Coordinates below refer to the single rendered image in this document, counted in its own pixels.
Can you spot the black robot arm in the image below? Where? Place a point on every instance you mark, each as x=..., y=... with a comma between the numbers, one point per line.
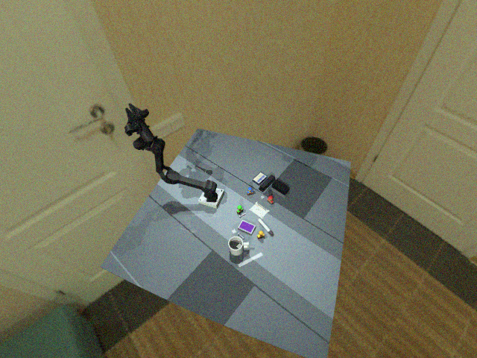
x=145, y=142

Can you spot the white rounded cylinder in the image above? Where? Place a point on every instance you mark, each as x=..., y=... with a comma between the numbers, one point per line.
x=267, y=228

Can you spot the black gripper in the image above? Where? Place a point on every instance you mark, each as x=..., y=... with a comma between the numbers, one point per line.
x=139, y=116

